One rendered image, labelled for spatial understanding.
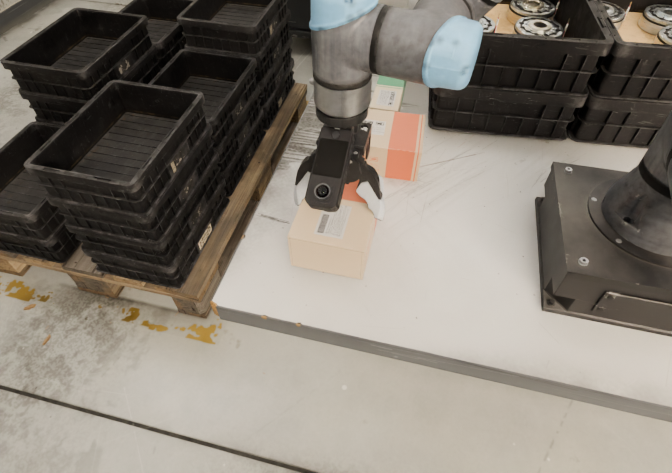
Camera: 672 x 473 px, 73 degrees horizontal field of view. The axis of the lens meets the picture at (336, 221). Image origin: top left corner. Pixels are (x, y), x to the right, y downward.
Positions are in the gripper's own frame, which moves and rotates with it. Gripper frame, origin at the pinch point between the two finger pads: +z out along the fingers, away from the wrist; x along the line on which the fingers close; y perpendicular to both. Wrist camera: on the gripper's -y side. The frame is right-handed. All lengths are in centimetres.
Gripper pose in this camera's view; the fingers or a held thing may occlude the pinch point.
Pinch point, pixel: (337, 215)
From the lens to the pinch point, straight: 74.3
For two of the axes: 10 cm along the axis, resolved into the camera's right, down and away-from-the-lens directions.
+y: 2.4, -7.3, 6.4
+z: 0.0, 6.6, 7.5
